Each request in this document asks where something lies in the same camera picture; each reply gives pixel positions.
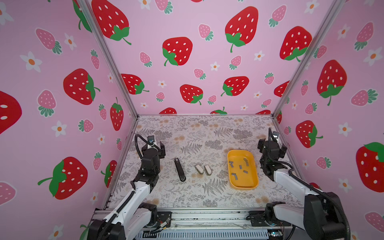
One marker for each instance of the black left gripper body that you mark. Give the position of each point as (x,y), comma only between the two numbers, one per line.
(157,172)

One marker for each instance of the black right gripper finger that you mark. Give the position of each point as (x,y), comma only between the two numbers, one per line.
(261,145)
(282,151)

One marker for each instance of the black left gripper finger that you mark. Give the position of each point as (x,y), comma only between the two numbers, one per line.
(144,148)
(162,151)

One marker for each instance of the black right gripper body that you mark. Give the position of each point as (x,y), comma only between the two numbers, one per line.
(261,161)

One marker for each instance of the yellow plastic tray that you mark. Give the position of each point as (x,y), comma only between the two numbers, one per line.
(247,183)

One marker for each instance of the black long stapler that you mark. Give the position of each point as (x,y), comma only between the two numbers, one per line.
(180,170)

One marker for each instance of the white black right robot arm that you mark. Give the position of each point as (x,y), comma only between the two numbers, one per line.
(303,198)

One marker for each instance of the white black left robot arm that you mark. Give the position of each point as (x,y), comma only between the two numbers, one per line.
(135,198)

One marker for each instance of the grey staple strips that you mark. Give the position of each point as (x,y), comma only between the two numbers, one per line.
(239,169)

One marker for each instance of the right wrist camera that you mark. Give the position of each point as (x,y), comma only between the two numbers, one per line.
(275,136)

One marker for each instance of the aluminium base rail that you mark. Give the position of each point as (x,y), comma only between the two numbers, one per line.
(212,219)

